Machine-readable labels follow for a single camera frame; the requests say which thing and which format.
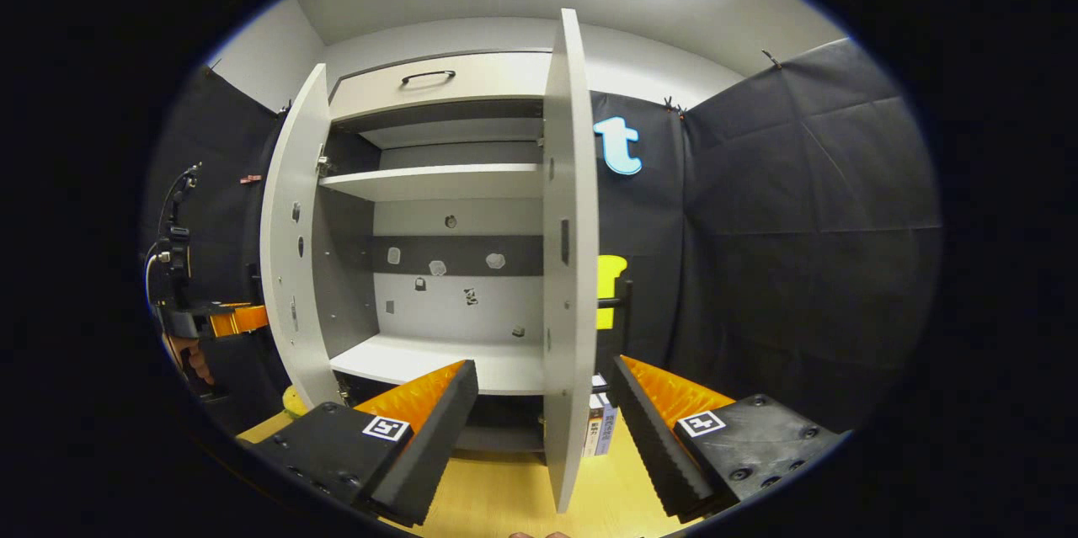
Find white cabinet shelf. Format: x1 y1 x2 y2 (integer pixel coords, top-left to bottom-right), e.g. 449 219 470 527
318 163 545 202
330 333 547 397

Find white double-door shoe cabinet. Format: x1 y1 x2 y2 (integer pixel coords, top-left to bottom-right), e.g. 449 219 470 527
259 8 600 515

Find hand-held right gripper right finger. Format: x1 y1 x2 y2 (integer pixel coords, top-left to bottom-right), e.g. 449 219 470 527
608 354 850 522

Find white upper cabinet shelf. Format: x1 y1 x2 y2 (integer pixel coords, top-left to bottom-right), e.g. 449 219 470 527
318 163 545 202

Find white lower cabinet shelf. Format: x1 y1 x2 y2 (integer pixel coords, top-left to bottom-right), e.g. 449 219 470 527
330 333 547 397

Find white cabinet door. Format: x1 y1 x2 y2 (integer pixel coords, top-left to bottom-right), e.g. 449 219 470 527
259 62 342 408
542 8 600 515

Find black right door handle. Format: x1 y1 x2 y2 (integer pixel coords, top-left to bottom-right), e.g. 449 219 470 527
596 275 634 372

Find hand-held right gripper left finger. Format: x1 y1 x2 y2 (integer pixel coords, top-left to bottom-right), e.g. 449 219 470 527
237 359 479 529

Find black backdrop cloth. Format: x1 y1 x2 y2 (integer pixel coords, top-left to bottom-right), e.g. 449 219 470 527
143 37 942 438

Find small white purple boxes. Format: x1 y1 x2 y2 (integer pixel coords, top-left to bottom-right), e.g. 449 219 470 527
584 371 622 459

